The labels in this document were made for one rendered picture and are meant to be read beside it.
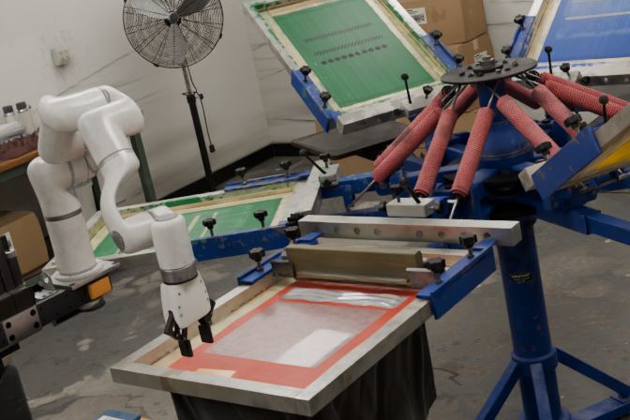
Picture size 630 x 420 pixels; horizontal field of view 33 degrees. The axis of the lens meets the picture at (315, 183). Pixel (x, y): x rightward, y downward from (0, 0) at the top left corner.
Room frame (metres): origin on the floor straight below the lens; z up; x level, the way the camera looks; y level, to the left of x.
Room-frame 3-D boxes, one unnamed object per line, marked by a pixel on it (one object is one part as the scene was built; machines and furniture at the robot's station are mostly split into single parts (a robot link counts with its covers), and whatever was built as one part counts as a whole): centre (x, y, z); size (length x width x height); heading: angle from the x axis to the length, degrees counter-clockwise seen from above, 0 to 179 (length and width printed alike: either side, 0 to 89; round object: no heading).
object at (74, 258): (2.63, 0.64, 1.21); 0.16 x 0.13 x 0.15; 48
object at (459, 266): (2.44, -0.29, 0.98); 0.30 x 0.05 x 0.07; 141
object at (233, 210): (3.39, 0.30, 1.05); 1.08 x 0.61 x 0.23; 81
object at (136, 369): (2.43, 0.08, 0.97); 0.79 x 0.58 x 0.04; 141
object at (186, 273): (2.15, 0.31, 1.24); 0.09 x 0.07 x 0.03; 140
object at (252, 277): (2.79, 0.14, 0.98); 0.30 x 0.05 x 0.07; 141
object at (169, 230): (2.18, 0.33, 1.31); 0.15 x 0.10 x 0.11; 34
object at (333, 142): (3.87, -0.36, 0.91); 1.34 x 0.40 x 0.08; 21
